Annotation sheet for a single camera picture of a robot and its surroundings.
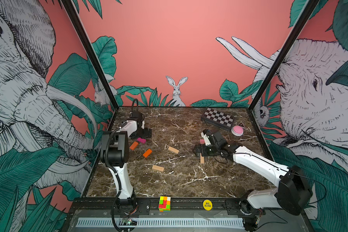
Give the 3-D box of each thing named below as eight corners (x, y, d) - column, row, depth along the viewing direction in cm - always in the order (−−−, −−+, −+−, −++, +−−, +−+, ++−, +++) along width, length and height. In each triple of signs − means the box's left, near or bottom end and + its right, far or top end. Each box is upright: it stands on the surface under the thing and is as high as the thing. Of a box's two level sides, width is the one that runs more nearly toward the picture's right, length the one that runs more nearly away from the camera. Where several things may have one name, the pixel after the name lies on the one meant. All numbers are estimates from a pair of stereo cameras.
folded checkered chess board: (200, 119, 115) (201, 117, 112) (206, 109, 122) (206, 107, 119) (230, 131, 107) (231, 129, 105) (234, 120, 115) (235, 117, 112)
